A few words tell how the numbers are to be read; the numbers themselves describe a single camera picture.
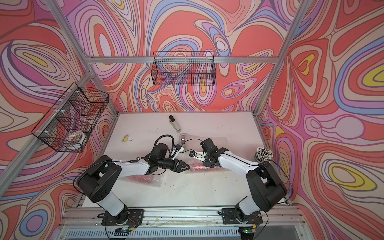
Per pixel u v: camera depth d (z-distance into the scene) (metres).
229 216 0.73
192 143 0.73
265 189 0.44
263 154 0.75
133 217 0.73
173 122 1.08
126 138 1.04
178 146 0.82
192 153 0.79
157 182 0.80
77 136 0.72
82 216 0.75
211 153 0.67
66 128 0.73
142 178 0.80
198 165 0.86
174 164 0.77
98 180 0.46
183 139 0.99
